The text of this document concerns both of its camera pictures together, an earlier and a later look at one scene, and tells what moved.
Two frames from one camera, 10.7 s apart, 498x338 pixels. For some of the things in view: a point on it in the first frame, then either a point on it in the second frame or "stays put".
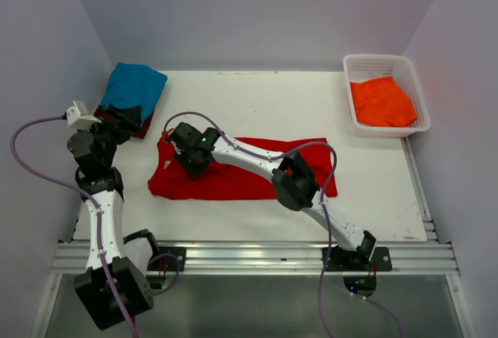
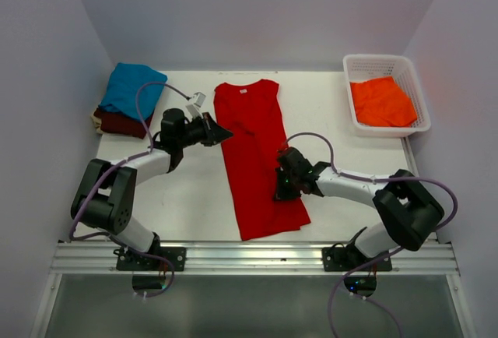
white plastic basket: (386, 96) stays put
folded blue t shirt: (134, 84) stays put
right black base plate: (343, 260) stays put
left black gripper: (128, 121) → (214, 133)
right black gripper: (194, 172) → (281, 194)
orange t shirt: (380, 102) stays put
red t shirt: (224, 181) → (251, 110)
